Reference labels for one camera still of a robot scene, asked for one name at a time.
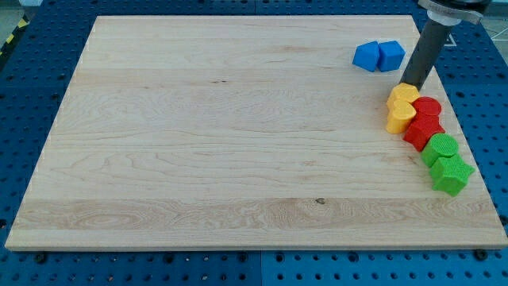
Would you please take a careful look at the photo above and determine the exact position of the red cylinder block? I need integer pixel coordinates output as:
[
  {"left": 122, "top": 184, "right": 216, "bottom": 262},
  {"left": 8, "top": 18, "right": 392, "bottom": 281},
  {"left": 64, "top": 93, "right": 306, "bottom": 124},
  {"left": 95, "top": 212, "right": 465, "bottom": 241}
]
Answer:
[{"left": 412, "top": 96, "right": 442, "bottom": 116}]

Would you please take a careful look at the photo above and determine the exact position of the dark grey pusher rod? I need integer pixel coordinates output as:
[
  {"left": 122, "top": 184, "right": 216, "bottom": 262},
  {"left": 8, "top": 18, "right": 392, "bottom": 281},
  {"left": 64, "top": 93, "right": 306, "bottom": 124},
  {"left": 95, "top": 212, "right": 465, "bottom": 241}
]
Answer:
[{"left": 400, "top": 18, "right": 453, "bottom": 91}]

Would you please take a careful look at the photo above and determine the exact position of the green cylinder block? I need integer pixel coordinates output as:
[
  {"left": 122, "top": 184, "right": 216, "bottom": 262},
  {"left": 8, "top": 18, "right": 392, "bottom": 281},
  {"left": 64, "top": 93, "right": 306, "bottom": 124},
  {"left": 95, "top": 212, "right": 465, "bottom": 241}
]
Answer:
[{"left": 421, "top": 133, "right": 459, "bottom": 167}]

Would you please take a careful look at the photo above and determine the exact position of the red star block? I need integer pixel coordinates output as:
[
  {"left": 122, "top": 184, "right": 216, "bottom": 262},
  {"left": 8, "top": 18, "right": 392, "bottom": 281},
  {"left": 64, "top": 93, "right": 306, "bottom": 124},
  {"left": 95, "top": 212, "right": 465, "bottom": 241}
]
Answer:
[{"left": 403, "top": 115, "right": 445, "bottom": 152}]

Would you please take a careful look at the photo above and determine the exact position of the yellow heart block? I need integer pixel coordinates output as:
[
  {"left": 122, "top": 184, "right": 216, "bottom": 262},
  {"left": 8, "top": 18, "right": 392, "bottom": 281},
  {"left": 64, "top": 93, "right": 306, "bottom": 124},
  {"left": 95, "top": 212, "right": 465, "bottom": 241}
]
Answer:
[{"left": 386, "top": 99, "right": 417, "bottom": 134}]

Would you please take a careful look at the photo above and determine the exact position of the blue cube block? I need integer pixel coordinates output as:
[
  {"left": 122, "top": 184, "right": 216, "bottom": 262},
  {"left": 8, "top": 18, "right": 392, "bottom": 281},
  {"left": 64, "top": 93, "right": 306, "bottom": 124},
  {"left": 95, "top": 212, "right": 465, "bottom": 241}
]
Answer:
[{"left": 378, "top": 41, "right": 406, "bottom": 72}]

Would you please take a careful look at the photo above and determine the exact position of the light wooden board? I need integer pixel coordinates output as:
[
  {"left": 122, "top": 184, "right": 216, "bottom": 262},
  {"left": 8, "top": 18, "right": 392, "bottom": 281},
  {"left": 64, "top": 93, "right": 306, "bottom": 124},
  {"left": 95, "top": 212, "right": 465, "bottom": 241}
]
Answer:
[{"left": 6, "top": 15, "right": 507, "bottom": 251}]

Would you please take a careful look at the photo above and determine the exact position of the green star block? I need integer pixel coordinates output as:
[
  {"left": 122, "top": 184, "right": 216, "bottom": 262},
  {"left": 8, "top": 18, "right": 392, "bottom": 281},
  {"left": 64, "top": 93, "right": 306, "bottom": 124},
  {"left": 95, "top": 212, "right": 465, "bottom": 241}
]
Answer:
[{"left": 429, "top": 154, "right": 475, "bottom": 197}]

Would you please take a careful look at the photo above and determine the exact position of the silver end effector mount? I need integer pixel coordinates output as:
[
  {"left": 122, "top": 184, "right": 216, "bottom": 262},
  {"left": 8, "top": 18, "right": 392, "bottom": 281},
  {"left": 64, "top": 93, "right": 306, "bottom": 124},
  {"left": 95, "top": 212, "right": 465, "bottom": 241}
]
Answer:
[{"left": 418, "top": 0, "right": 492, "bottom": 26}]

